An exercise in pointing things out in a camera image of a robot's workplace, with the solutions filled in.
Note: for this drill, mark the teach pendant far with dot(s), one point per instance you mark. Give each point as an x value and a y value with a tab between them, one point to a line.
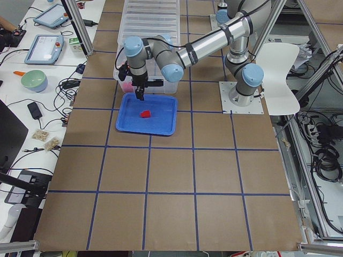
52	17

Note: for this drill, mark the teach pendant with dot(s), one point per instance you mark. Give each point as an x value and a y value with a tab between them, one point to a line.
45	50
52	17

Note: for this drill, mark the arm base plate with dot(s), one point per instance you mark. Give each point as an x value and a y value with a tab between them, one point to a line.
234	103

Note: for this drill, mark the teach pendant near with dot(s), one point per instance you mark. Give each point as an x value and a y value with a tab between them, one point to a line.
45	50

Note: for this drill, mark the clear plastic box lid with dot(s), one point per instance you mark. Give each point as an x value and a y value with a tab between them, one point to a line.
150	18

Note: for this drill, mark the white chair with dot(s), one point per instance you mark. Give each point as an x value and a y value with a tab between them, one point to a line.
276	60

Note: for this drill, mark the aluminium frame post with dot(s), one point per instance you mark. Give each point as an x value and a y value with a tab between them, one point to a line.
79	26

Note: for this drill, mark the black power adapter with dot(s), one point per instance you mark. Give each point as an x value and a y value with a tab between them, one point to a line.
34	110

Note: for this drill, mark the black box latch handle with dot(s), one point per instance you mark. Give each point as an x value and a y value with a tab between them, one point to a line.
153	83

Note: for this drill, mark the green white carton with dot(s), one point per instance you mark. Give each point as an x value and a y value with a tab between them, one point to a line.
75	45

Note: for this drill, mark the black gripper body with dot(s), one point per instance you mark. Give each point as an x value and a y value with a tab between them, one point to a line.
140	81

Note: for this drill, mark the green bowl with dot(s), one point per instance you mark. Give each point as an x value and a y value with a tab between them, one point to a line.
35	81

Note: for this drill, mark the clear plastic storage box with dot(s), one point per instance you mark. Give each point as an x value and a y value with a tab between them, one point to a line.
153	73

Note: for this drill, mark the blue plastic tray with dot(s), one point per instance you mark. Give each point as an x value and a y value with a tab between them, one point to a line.
156	114

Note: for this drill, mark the red block lower pair back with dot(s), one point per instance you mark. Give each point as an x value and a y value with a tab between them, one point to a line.
127	87

